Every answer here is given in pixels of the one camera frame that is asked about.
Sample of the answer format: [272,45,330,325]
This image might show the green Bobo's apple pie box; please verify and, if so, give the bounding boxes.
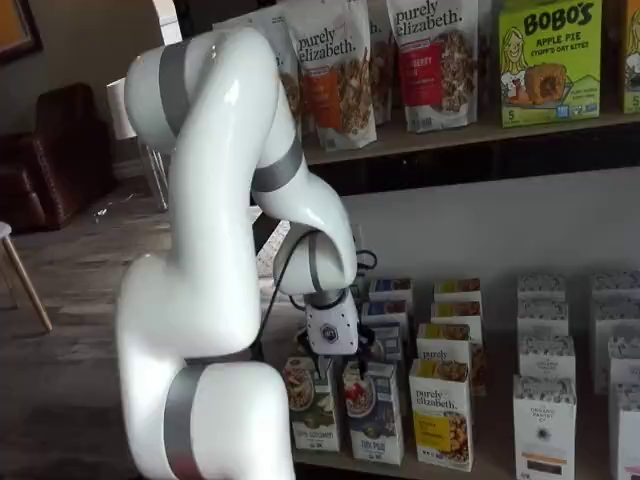
[497,0,603,127]

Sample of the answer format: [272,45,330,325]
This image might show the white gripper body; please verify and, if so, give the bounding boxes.
[303,292,361,358]

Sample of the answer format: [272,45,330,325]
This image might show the brown leather armchair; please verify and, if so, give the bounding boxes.
[0,82,120,235]

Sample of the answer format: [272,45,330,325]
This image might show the white-shade glass table lamp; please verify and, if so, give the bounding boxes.
[105,77,170,212]

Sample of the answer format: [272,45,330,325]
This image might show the yellow snack box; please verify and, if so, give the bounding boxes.
[621,0,640,115]

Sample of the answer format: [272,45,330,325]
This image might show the orange purely elizabeth granola bag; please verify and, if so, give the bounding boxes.
[287,12,379,152]

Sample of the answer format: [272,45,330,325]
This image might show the blue purely elizabeth granola bag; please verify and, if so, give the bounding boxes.
[212,7,302,132]

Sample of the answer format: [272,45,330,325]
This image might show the yellow purely elizabeth box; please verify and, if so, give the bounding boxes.
[431,300,484,331]
[408,358,476,474]
[433,277,483,304]
[415,323,487,397]

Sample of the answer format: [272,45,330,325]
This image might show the white organic pantry box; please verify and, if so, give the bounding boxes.
[611,382,640,480]
[516,273,568,304]
[589,295,640,382]
[517,335,577,382]
[516,299,570,341]
[606,335,640,396]
[512,374,578,480]
[588,270,640,302]

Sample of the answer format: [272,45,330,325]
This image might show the white stool leg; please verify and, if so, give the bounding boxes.
[0,219,54,334]

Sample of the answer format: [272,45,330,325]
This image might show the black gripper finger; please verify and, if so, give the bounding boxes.
[355,323,377,379]
[298,327,331,386]

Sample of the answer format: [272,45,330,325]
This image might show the dark framed wall picture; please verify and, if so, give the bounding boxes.
[0,0,44,67]

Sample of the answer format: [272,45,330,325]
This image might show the red purely elizabeth granola bag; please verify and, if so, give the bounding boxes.
[386,0,480,134]

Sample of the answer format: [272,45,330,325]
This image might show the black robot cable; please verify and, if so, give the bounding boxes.
[252,232,379,361]

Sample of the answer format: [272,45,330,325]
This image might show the blue and white oatmeal box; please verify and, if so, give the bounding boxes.
[360,299,409,329]
[342,360,404,467]
[373,323,404,365]
[368,277,414,302]

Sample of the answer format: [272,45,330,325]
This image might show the black-framed wooden shelf unit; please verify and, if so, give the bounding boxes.
[172,0,640,480]

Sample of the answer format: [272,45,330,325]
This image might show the green and white oatmeal box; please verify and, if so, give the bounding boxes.
[282,355,342,452]

